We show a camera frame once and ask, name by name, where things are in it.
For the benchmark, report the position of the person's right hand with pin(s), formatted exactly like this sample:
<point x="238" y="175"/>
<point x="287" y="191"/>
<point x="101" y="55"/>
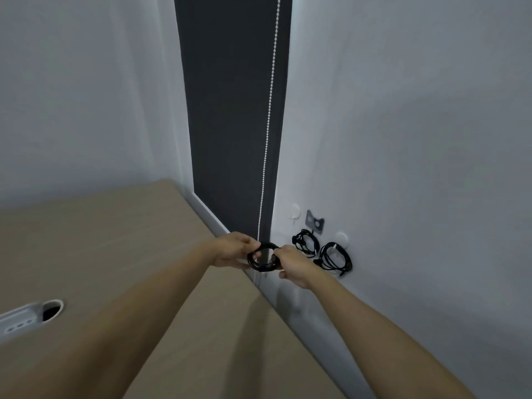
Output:
<point x="296" y="265"/>

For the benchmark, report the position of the person's left hand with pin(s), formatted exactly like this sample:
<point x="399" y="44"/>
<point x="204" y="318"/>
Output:
<point x="232" y="251"/>

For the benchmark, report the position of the person's right thumb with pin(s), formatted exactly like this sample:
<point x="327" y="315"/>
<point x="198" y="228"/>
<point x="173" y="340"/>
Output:
<point x="277" y="252"/>

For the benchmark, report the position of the person's left thumb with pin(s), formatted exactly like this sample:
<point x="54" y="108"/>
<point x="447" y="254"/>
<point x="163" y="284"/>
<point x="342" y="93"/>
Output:
<point x="250" y="240"/>

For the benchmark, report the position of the person's right forearm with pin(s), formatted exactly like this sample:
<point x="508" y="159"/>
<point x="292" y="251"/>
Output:
<point x="386" y="340"/>

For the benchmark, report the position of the person's left forearm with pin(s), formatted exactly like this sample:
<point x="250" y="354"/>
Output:
<point x="112" y="319"/>

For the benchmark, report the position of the dark grey roller blind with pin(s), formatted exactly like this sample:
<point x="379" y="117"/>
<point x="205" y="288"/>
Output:
<point x="232" y="107"/>

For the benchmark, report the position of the white power strip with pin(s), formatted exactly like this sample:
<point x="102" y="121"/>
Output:
<point x="18" y="322"/>

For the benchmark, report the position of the white adhesive wall hook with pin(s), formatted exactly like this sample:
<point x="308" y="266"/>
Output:
<point x="294" y="211"/>
<point x="341" y="238"/>

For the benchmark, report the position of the grey metal wall bracket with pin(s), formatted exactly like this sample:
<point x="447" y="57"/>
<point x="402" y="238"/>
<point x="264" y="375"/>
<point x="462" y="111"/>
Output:
<point x="314" y="222"/>

